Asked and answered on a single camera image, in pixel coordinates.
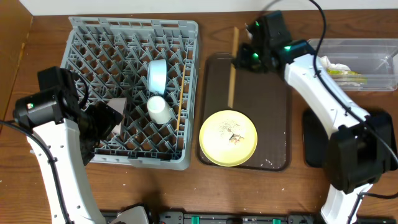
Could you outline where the wooden chopstick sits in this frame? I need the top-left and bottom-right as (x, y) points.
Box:
(228, 27), (239, 108)
(176, 65), (186, 133)

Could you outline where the pink saucer plate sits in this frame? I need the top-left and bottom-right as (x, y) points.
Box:
(108, 98), (127, 134)

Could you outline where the cream white cup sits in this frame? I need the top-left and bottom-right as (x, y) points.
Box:
(147, 96), (172, 124)

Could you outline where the white napkin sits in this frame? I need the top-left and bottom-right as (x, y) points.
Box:
(320, 56), (355, 86)

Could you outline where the light blue bowl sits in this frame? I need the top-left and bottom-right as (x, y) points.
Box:
(148, 59), (167, 95)

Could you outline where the orange snack wrapper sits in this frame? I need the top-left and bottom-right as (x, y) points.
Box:
(327, 69), (368, 84)

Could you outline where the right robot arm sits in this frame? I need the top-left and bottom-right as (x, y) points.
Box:
(233, 11), (397, 223)

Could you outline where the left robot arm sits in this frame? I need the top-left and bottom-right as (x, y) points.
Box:
(13, 67), (123, 223)

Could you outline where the brown serving tray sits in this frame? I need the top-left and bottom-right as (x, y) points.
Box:
(201, 54), (292, 172)

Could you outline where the grey plastic dish rack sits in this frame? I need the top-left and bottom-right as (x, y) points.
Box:
(62, 17), (200, 170)

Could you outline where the yellow plate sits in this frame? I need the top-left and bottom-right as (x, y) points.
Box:
(199, 110), (258, 167)

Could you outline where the black plastic bin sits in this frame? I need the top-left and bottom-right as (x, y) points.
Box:
(302, 108), (397, 171)

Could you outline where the clear plastic bin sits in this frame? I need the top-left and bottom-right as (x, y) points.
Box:
(318, 39), (397, 91)

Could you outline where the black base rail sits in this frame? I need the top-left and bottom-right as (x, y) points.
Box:
(101, 209), (397, 224)

